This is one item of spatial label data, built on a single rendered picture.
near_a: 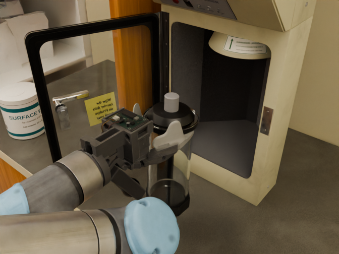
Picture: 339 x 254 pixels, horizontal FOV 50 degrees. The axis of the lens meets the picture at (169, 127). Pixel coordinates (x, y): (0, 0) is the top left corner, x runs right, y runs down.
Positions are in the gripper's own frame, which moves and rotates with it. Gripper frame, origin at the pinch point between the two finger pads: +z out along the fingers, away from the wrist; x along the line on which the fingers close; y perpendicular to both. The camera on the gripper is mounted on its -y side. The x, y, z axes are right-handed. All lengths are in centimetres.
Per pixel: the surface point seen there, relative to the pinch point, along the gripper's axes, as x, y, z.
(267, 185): -13.1, -25.1, 24.4
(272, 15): -12.0, 21.4, 13.0
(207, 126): 12.1, -21.6, 33.1
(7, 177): 71, -49, -7
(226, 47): 1.2, 10.0, 21.4
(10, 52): 114, -22, 27
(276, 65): -11.8, 9.8, 19.6
